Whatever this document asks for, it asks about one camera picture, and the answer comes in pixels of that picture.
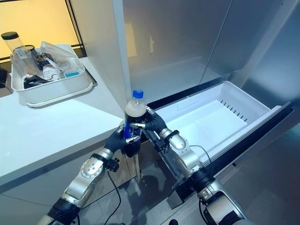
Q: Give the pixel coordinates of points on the silver refrigerator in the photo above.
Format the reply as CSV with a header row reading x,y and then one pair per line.
x,y
211,47

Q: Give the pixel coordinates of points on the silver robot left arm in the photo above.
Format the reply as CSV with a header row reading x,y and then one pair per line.
x,y
79,180

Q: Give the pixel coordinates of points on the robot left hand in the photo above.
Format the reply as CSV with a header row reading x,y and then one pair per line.
x,y
116,140

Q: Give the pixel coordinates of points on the clear jar with black lid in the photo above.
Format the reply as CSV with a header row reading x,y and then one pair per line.
x,y
11,43

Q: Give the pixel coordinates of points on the clear plastic bag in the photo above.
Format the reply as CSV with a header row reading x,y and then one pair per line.
x,y
56,50

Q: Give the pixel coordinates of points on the white refrigerator drawer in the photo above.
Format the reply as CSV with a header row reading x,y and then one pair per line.
x,y
218,119

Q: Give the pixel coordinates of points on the white plastic tray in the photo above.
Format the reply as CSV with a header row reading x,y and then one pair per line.
x,y
52,79

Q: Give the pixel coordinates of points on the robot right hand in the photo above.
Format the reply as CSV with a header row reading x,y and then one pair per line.
x,y
155,124

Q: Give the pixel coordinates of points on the blue sponge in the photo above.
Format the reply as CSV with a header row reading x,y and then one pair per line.
x,y
71,74

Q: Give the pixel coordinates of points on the black packet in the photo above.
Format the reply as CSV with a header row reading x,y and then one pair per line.
x,y
35,82

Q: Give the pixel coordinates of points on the cola bottle with blue cap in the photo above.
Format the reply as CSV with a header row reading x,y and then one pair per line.
x,y
134,122

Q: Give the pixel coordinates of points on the clear plastic cup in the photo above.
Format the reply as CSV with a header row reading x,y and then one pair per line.
x,y
25,61

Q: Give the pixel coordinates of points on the white counter cabinet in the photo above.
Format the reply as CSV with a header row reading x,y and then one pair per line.
x,y
47,140

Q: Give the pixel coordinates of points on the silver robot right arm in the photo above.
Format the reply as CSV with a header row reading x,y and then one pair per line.
x,y
199,173

